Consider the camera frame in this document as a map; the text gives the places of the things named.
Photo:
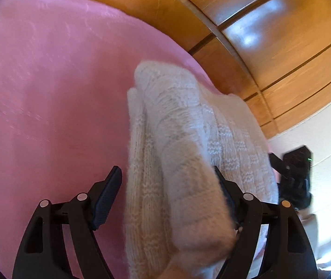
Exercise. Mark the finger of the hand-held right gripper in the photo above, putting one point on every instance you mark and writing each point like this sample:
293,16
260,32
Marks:
276,162

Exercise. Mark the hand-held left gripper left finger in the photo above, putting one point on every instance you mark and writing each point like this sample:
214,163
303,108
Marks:
106,198

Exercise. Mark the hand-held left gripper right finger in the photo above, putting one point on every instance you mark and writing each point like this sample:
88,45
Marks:
230,199

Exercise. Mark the white knitted sweater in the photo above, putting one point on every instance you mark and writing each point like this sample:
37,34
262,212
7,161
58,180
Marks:
188,165

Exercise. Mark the pink bedspread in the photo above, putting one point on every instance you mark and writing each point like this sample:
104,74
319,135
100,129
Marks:
52,107

